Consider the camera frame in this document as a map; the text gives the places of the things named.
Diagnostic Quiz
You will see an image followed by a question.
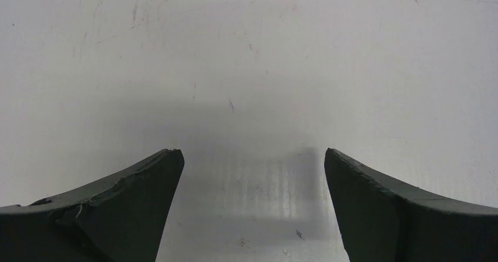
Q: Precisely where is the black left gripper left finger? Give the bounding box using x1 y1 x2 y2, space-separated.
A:
1 149 184 261

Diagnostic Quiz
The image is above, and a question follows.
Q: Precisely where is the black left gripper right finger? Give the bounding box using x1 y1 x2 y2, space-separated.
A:
324 149 497 261

